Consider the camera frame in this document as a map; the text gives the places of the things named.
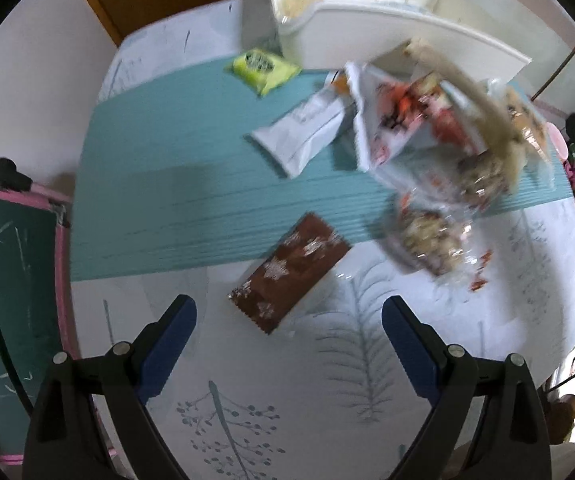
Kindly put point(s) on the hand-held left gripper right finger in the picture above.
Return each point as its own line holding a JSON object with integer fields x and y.
{"x": 412, "y": 355}

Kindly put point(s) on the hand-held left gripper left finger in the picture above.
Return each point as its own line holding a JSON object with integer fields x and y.
{"x": 167, "y": 350}

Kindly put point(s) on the clear red-edged nut packet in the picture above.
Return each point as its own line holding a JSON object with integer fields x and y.
{"x": 427, "y": 240}

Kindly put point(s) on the brown snack packet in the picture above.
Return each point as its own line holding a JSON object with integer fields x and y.
{"x": 287, "y": 272}

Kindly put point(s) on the clear nut snack packet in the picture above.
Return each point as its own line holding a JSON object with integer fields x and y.
{"x": 482, "y": 180}

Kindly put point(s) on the red and white snack packet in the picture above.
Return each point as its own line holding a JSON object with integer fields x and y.
{"x": 392, "y": 125}

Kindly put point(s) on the beige cracker packet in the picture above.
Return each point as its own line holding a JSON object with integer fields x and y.
{"x": 472, "y": 95}

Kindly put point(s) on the green snack packet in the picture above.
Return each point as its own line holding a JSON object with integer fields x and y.
{"x": 262, "y": 67}

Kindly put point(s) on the white plastic box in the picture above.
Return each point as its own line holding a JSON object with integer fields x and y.
{"x": 392, "y": 25}

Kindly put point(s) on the clear yellow puff packet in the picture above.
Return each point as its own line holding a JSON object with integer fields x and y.
{"x": 300, "y": 4}

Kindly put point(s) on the tree-printed tablecloth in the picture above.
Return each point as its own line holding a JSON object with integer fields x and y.
{"x": 317, "y": 410}

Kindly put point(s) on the teal striped table mat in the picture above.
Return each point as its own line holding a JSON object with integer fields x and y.
{"x": 167, "y": 185}

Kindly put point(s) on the pink-framed green chalkboard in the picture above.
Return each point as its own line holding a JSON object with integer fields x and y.
{"x": 7, "y": 285}

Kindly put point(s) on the white long snack packet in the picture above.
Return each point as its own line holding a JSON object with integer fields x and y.
{"x": 302, "y": 130}

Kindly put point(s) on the pink plastic stool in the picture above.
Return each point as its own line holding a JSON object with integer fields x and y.
{"x": 556, "y": 140}

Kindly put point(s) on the pale striped wardrobe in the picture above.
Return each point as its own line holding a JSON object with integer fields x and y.
{"x": 542, "y": 25}

